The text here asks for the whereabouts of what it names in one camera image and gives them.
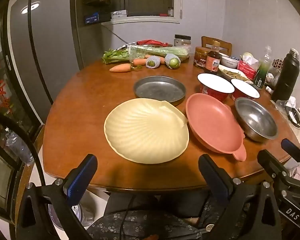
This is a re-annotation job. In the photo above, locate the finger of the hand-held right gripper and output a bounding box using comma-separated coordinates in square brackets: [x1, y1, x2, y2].
[257, 150, 300, 201]
[281, 139, 300, 165]

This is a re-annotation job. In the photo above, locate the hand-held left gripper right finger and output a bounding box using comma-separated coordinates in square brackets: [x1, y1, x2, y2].
[199, 154, 283, 240]

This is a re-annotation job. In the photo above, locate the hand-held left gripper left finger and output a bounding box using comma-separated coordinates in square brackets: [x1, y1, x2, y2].
[16, 154, 98, 240]

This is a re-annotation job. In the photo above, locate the stainless steel bowl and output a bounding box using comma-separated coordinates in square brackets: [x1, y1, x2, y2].
[234, 97, 278, 143]

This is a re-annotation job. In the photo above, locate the pink plate with handles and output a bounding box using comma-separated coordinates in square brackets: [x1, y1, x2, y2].
[186, 93, 247, 161]

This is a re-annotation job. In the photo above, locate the red bowl white inside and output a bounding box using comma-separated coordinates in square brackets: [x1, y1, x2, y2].
[230, 78, 261, 101]
[197, 73, 235, 103]

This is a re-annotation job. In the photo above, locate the yellow shell-shaped plate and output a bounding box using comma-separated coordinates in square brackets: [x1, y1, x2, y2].
[104, 98, 190, 164]

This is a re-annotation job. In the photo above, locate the round metal plate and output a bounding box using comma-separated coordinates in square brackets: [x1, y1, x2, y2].
[133, 75, 187, 106]

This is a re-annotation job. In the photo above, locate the pink cloth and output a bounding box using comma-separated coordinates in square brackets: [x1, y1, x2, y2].
[288, 166, 300, 181]

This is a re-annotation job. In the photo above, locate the black thermos flask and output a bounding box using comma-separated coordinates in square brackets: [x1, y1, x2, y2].
[271, 48, 300, 102]

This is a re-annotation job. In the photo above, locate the clear plastic water bottle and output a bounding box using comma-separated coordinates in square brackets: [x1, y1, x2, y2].
[5, 127, 34, 166]

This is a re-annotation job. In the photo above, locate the plastic bottle of green liquid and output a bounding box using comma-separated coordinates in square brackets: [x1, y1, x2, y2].
[253, 46, 273, 91]

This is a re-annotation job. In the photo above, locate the red tissue pack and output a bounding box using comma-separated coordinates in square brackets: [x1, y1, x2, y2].
[237, 52, 259, 79]

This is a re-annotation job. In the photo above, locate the white dish of green vegetables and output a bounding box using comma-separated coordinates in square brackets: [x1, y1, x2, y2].
[218, 65, 254, 84]

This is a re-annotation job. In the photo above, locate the white ceramic bowl blue print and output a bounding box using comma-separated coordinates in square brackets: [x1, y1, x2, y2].
[220, 55, 239, 69]

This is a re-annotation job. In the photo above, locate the orange carrot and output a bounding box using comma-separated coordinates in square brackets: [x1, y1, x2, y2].
[132, 57, 165, 67]
[109, 63, 132, 73]

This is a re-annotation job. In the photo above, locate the dark sauce bottle red label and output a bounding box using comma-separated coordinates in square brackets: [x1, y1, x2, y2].
[205, 40, 223, 74]

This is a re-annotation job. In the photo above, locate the chili sauce jar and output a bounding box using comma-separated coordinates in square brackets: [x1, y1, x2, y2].
[193, 46, 211, 68]

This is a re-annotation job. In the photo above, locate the green fruit in foam net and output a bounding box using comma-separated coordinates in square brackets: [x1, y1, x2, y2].
[164, 53, 181, 69]
[145, 56, 161, 69]

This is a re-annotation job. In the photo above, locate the glass door with red decoration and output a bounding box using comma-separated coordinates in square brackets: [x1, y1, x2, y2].
[0, 5, 45, 222]

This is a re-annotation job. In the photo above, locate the grey refrigerator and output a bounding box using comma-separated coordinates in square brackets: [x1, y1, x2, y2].
[9, 0, 103, 106]

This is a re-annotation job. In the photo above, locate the glass jar with black lid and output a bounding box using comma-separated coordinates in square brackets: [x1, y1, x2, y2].
[174, 34, 192, 47]

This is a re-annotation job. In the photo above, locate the celery in plastic bag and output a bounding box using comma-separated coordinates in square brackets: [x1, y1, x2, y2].
[102, 43, 191, 64]

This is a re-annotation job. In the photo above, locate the red snack bag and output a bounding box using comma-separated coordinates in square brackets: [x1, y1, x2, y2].
[136, 39, 169, 48]

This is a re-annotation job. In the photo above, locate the blue box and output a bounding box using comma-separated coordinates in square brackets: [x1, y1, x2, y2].
[84, 12, 111, 26]

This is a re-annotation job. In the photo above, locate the white patterned box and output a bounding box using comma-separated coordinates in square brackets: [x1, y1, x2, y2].
[111, 10, 128, 19]

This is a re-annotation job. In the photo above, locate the black strap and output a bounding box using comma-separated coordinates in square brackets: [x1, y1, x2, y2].
[284, 103, 300, 129]

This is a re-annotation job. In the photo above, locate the white window frame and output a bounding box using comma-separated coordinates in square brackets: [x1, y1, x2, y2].
[101, 0, 183, 25]

